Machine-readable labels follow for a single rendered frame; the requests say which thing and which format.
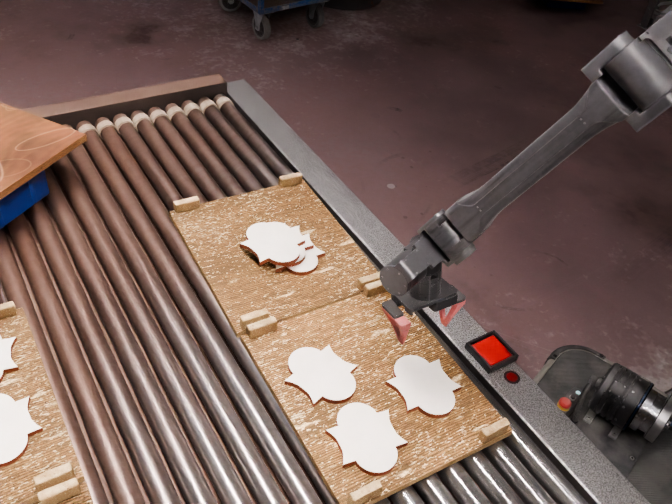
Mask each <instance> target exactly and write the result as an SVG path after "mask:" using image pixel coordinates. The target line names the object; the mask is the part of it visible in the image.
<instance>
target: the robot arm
mask: <svg viewBox="0 0 672 504"><path fill-rule="evenodd" d="M581 71H582V72H583V73H584V74H585V75H586V77H587V78H588V79H589V80H590V81H591V82H592V84H591V85H590V86H589V88H588V90H587V91H586V93H585V94H584V95H583V97H582V98H581V99H580V100H579V101H578V103H577V104H576V105H575V106H574V107H573V108H572V109H571V110H570V111H568V112H567V113H566V114H565V115H564V116H563V117H562V118H560V119H559V120H558V121H557V122H556V123H555V124H553V125H552V126H551V127H550V128H549V129H548V130H547V131H545V132H544V133H543V134H542V135H541V136H540V137H538V138H537V139H536V140H535V141H534V142H533V143H531V144H530V145H529V146H528V147H527V148H526V149H525V150H523V151H522V152H521V153H520V154H519V155H518V156H516V157H515V158H514V159H513V160H512V161H511V162H509V163H508V164H507V165H506V166H505V167H504V168H503V169H501V170H500V171H499V172H498V173H497V174H496V175H494V176H493V177H492V178H491V179H490V180H489V181H488V182H486V183H485V184H484V185H483V186H481V187H480V188H479V189H477V190H475V191H473V192H471V193H468V194H466V195H464V196H463V197H461V198H460V199H459V200H457V201H456V202H455V203H454V204H453V205H452V206H451V207H450V208H448V209H447V210H446V211H445V210H444V209H441V210H440V211H439V212H438V213H437V214H435V215H434V216H433V217H432V218H431V219H430V220H429V221H427V222H426V223H425V224H424V225H423V226H422V227H420V229H419V230H417V232H418V233H419V235H416V236H414V237H412V238H411V240H410V242H409V244H408V245H407V246H406V247H405V248H404V251H403V252H402V253H400V254H399V255H398V256H397V257H395V258H394V259H393V260H392V261H390V262H389V263H388V264H387V265H385V266H384V267H383V268H382V269H381V270H380V274H379V277H380V281H381V284H382V285H383V287H384V288H385V289H386V290H387V291H388V292H389V293H390V294H391V299H390V300H387V301H385V302H383V303H382V310H383V311H384V313H385V315H386V316H387V318H388V319H389V321H390V323H391V324H392V326H393V329H394V331H395V334H396V336H397V339H398V341H399V342H400V343H401V344H402V345H403V344H404V342H405V340H406V337H407V335H408V332H409V329H410V326H411V322H410V321H409V320H408V319H407V318H406V317H405V316H404V312H403V311H402V310H400V309H399V308H398V306H401V305H403V306H404V307H405V311H406V312H407V313H408V314H409V315H413V312H415V311H418V310H420V309H423V308H425V307H429V308H430V309H431V310H432V311H434V312H437V311H439V314H440V319H441V323H442V324H443V325H444V326H445V327H446V326H447V325H448V324H449V322H450V321H451V319H452V318H453V317H454V315H455V314H456V313H457V312H458V311H459V310H460V309H461V307H462V306H463V305H464V304H465V302H466V296H465V295H464V294H462V293H461V292H460V291H459V290H458V289H457V288H455V287H454V286H453V285H450V284H449V283H448V282H447V281H445V280H444V279H443V278H442V277H441V274H442V262H443V263H444V264H445V265H446V266H447V267H449V266H450V265H452V264H453V263H455V264H456V265H458V264H459V263H461V262H462V261H463V260H465V259H466V258H467V257H468V256H470V255H471V254H472V253H473V252H474V251H475V250H476V248H475V245H474V244H473V242H474V241H475V240H476V239H477V238H478V237H479V236H481V235H482V234H483V233H484V232H485V230H487V229H488V228H489V227H490V225H491V224H492V223H493V221H494V219H495V218H496V217H497V215H498V214H499V213H500V212H501V211H502V210H503V209H504V208H506V207H507V206H508V205H509V204H511V203H512V202H513V201H514V200H515V199H517V198H518V197H519V196H520V195H522V194H523V193H524V192H525V191H527V190H528V189H529V188H530V187H532V186H533V185H534V184H535V183H537V182H538V181H539V180H540V179H542V178H543V177H544V176H545V175H547V174H548V173H549V172H550V171H552V170H553V169H554V168H555V167H557V166H558V165H559V164H560V163H561V162H563V161H564V160H565V159H566V158H568V157H569V156H570V155H571V154H573V153H574V152H575V151H576V150H578V149H579V148H580V147H581V146H583V145H584V144H585V143H586V142H588V141H589V140H590V139H591V138H593V137H594V136H595V135H597V134H598V133H600V132H601V131H603V130H605V129H606V128H608V127H610V126H612V125H614V124H616V123H618V122H622V121H624V120H626V121H627V122H628V123H629V124H630V125H631V126H632V128H633V129H634V130H635V131H636V132H638V131H640V130H641V129H642V128H644V127H645V126H646V125H648V124H649V123H650V122H651V121H653V120H654V119H655V118H657V117H658V116H659V115H661V114H662V113H663V112H664V111H666V110H667V109H668V108H670V107H671V106H672V9H671V10H670V11H669V12H668V13H660V14H659V15H657V16H656V17H655V19H654V21H653V23H652V26H651V27H649V28H648V29H647V30H646V31H645V32H643V33H642V34H641V35H640V36H639V37H637V38H636V39H634V38H633V37H632V36H631V35H630V34H629V33H628V32H627V30H625V31H624V32H623V33H622V34H620V35H618V36H617V38H616V39H614V40H613V41H612V42H611V43H610V44H609V45H608V46H607V47H605V48H604V49H603V50H602V51H601V52H600V53H599V54H598V55H597V56H595V57H594V58H593V59H592V60H591V61H590V62H589V63H588V64H587V65H586V66H584V67H583V68H582V69H581ZM450 306H452V307H451V309H450V311H449V313H448V314H447V316H446V317H445V308H447V307H450Z"/></svg>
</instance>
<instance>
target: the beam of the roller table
mask: <svg viewBox="0 0 672 504"><path fill-rule="evenodd" d="M227 97H228V98H229V99H230V100H231V101H232V102H233V104H234V106H235V107H236V109H237V110H238V111H239V112H240V113H241V114H242V115H243V116H244V118H245V119H246V120H247V121H248V122H249V123H250V124H251V125H252V127H253V128H254V129H255V130H256V131H257V132H258V133H259V134H260V135H261V137H262V138H263V139H264V140H265V141H266V142H267V143H268V144H269V146H270V147H271V148H272V149H273V150H274V151H275V152H276V153H277V155H278V156H279V157H280V158H281V159H282V160H283V161H284V162H285V164H286V165H287V166H288V167H289V168H290V169H291V170H292V171H293V172H294V173H297V172H300V173H301V174H302V179H303V180H304V181H305V182H306V183H307V185H308V186H309V187H310V188H311V190H312V191H313V192H314V193H315V194H316V196H317V197H318V198H319V199H320V201H321V202H322V203H323V204H324V206H325V207H326V208H327V209H328V211H329V212H330V213H331V214H332V215H333V217H334V218H335V219H336V220H337V222H338V223H339V224H340V225H341V226H342V227H343V229H344V230H345V231H346V232H347V233H348V234H349V235H350V236H351V238H352V239H353V240H354V241H355V242H356V243H357V244H358V245H359V246H360V248H361V249H362V250H363V251H364V252H365V253H366V254H367V255H368V257H369V258H370V259H371V260H372V261H373V262H374V263H375V264H376V266H377V267H378V268H379V269H380V270H381V269H382V268H383V267H384V266H385V265H387V264H388V263H389V262H390V261H392V260H393V259H394V258H395V257H397V256H398V255H399V254H400V253H402V252H403V251H404V248H405V247H404V245H403V244H402V243H401V242H400V241H399V240H398V239H397V238H396V237H395V236H394V235H393V234H392V233H391V232H390V231H389V230H388V229H387V228H386V227H385V226H384V225H383V224H382V222H381V221H380V220H379V219H378V218H377V217H376V216H375V215H374V214H373V213H372V212H371V211H370V210H369V209H368V208H367V207H366V206H365V205H364V204H363V203H362V202H361V201H360V200H359V198H358V197H357V196H356V195H355V194H354V193H353V192H352V191H351V190H350V189H349V188H348V187H347V186H346V185H345V184H344V183H343V182H342V181H341V180H340V179H339V178H338V177H337V175H336V174H335V173H334V172H333V171H332V170H331V169H330V168H329V167H328V166H327V165H326V164H325V163H324V162H323V161H322V160H321V159H320V158H319V157H318V156H317V155H316V154H315V153H314V151H313V150H312V149H311V148H310V147H309V146H308V145H307V144H306V143H305V142H304V141H303V140H302V139H301V138H300V137H299V136H298V135H297V134H296V133H295V132H294V131H293V130H292V128H291V127H290V126H289V125H288V124H287V123H286V122H285V121H284V120H283V119H282V118H281V117H280V116H279V115H278V114H277V113H276V112H275V111H274V110H273V109H272V108H271V107H270V106H269V104H268V103H267V102H266V101H265V100H264V99H263V98H262V97H261V96H260V95H259V94H258V93H257V92H256V91H255V90H254V89H253V88H252V87H251V86H250V85H249V84H248V83H247V81H246V80H244V79H242V80H237V81H232V82H227ZM417 312H418V313H419V314H420V315H421V316H422V317H423V318H424V319H425V320H426V322H427V323H428V324H429V325H430V326H431V327H432V328H433V329H434V331H435V332H436V333H437V334H438V335H439V336H440V337H441V338H442V340H443V341H444V342H445V343H446V344H447V345H448V346H449V347H450V349H451V350H452V351H453V352H454V353H455V354H456V355H457V356H458V357H459V359H460V360H461V361H462V362H463V363H464V364H465V365H466V366H467V368H468V369H469V370H470V371H471V372H472V373H473V374H474V375H475V377H476V378H477V379H478V380H479V381H480V382H481V383H482V384H483V386H484V387H485V388H486V389H487V390H488V391H489V392H490V393H491V394H492V396H493V397H494V398H495V399H496V400H497V401H498V402H499V403H500V405H501V406H502V407H503V408H504V409H505V410H506V411H507V412H508V414H509V415H510V416H511V417H512V418H513V419H514V420H515V421H516V423H517V424H518V425H519V426H520V427H521V428H522V429H523V430H524V431H525V433H526V434H527V435H528V436H529V437H530V438H531V439H532V440H533V442H534V443H535V444H536V445H537V446H538V447H539V448H540V449H541V451H542V452H543V453H544V454H545V455H546V456H547V457H548V458H549V460H550V461H551V462H552V463H553V464H554V465H555V466H556V467H557V468H558V470H559V471H560V472H561V473H562V474H563V475H564V476H565V477H566V479H567V480H568V481H569V482H570V483H571V484H572V485H573V486H574V488H575V489H576V490H577V491H578V492H579V493H580V494H581V495H582V497H583V498H584V499H585V500H586V501H587V502H588V503H589V504H651V503H650V502H649V501H648V500H647V499H646V498H645V497H644V496H643V495H642V494H641V493H640V492H639V491H638V490H637V489H636V488H635V487H634V486H633V485H632V484H631V483H630V482H629V480H628V479H627V478H626V477H625V476H624V475H623V474H622V473H621V472H620V471H619V470H618V469H617V468H616V467H615V466H614V465H613V464H612V463H611V462H610V461H609V460H608V459H607V457H606V456H605V455H604V454H603V453H602V452H601V451H600V450H599V449H598V448H597V447H596V446H595V445H594V444H593V443H592V442H591V441H590V440H589V439H588V438H587V437H586V436H585V435H584V433H583V432H582V431H581V430H580V429H579V428H578V427H577V426H576V425H575V424H574V423H573V422H572V421H571V420H570V419H569V418H568V417H567V416H566V415H565V414H564V413H563V412H562V410H561V409H560V408H559V407H558V406H557V405H556V404H555V403H554V402H553V401H552V400H551V399H550V398H549V397H548V396H547V395H546V394H545V393H544V392H543V391H542V390H541V389H540V388H539V386H538V385H537V384H536V383H535V382H534V381H533V380H532V379H531V378H530V377H529V376H528V375H527V374H526V373H525V372H524V371H523V370H522V369H521V368H520V367H519V366H518V365H517V363H516V362H513V363H511V364H509V365H507V366H504V367H502V368H500V369H498V370H496V371H494V372H492V373H490V374H488V373H487V372H486V371H485V370H484V369H483V368H482V366H481V365H480V364H479V363H478V362H477V361H476V360H475V359H474V358H473V357H472V355H471V354H470V353H469V352H468V351H467V350H466V349H465V348H464V347H465V344H466V342H469V341H470V340H473V339H475V338H477V337H479V336H482V335H484V334H486V333H487V332H486V331H485V330H484V329H483V328H482V327H481V326H480V325H479V324H478V323H477V322H476V321H475V320H474V319H473V318H472V316H471V315H470V314H469V313H468V312H467V311H466V310H465V309H464V308H463V307H461V309H460V310H459V311H458V312H457V313H456V314H455V315H454V317H453V318H452V319H451V321H450V322H449V324H448V325H447V326H446V327H445V326H444V325H443V324H442V323H441V319H440V314H439V311H437V312H434V311H432V310H431V309H430V308H429V307H425V308H423V309H420V310H418V311H417ZM506 371H514V372H516V373H517V374H518V375H519V376H520V381H519V382H518V383H516V384H511V383H509V382H507V381H506V380H505V378H504V373H505V372H506Z"/></svg>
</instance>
